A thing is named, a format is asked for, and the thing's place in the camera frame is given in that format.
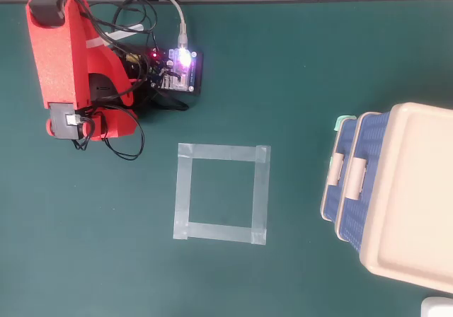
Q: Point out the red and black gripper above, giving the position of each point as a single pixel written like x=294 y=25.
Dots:
x=117 y=124

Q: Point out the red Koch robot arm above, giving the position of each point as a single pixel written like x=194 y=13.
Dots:
x=56 y=66

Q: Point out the white zip tie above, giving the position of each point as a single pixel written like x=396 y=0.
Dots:
x=95 y=42

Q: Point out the motor controller circuit board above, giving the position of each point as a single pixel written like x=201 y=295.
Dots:
x=184 y=73

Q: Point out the translucent grey tape strip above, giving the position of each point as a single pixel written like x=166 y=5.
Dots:
x=223 y=152
x=182 y=193
x=219 y=231
x=260 y=196

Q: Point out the mint green tape piece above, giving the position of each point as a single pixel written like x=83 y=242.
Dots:
x=340 y=121

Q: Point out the white flat object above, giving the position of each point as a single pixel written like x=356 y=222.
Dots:
x=439 y=308

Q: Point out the beige plastic drawer cabinet frame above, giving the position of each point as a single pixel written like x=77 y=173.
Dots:
x=414 y=189

